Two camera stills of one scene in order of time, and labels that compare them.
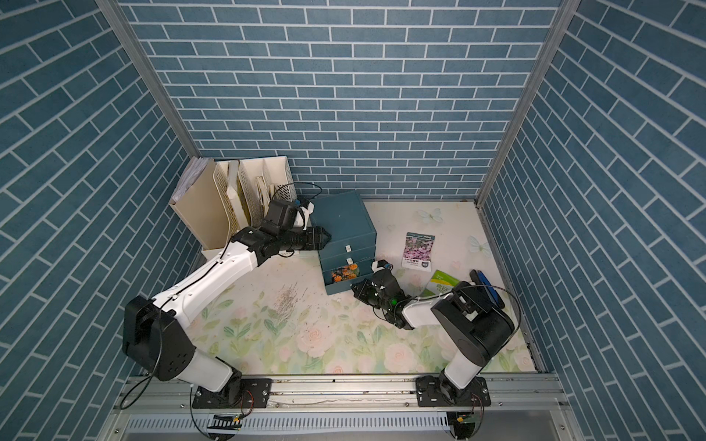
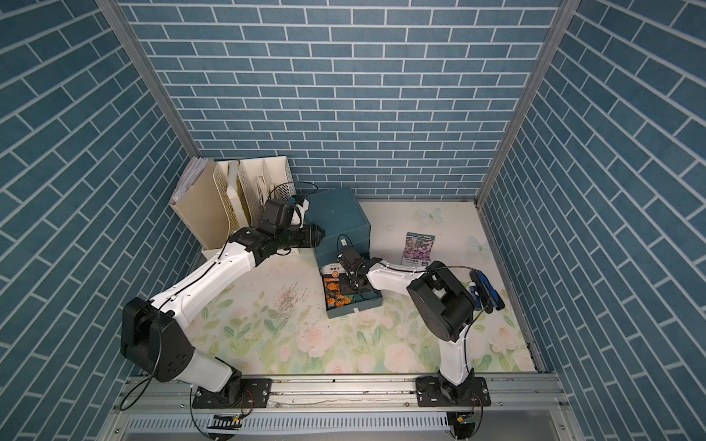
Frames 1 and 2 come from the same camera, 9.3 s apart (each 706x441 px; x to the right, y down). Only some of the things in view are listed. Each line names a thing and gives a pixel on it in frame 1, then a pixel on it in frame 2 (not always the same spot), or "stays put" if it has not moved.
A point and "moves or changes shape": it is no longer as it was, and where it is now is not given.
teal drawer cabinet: (349, 254) moves or changes shape
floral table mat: (286, 323) stays put
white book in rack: (234, 192) stays put
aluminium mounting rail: (345, 394) stays put
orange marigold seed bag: (345, 273) moves or changes shape
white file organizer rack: (245, 188) stays put
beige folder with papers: (196, 198) stays put
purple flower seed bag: (417, 252) stays put
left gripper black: (314, 238) stays put
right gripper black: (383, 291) to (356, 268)
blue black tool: (477, 277) stays put
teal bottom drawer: (332, 287) moves or changes shape
